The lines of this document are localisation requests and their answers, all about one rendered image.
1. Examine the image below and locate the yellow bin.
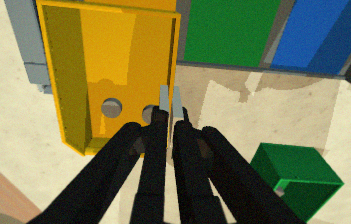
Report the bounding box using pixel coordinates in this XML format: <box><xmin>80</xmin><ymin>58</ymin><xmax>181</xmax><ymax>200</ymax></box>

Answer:
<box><xmin>36</xmin><ymin>0</ymin><xmax>181</xmax><ymax>156</ymax></box>

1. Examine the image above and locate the dark grey metal shelf rack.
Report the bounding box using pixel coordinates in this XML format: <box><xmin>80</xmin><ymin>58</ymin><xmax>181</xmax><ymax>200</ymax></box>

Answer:
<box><xmin>4</xmin><ymin>0</ymin><xmax>351</xmax><ymax>95</ymax></box>

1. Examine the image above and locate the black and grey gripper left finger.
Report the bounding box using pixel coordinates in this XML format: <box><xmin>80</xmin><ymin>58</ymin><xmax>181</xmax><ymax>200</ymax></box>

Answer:
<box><xmin>25</xmin><ymin>85</ymin><xmax>170</xmax><ymax>224</ymax></box>

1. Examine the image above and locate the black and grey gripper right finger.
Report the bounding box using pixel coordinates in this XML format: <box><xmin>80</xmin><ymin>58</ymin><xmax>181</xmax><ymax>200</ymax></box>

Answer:
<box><xmin>169</xmin><ymin>86</ymin><xmax>307</xmax><ymax>224</ymax></box>

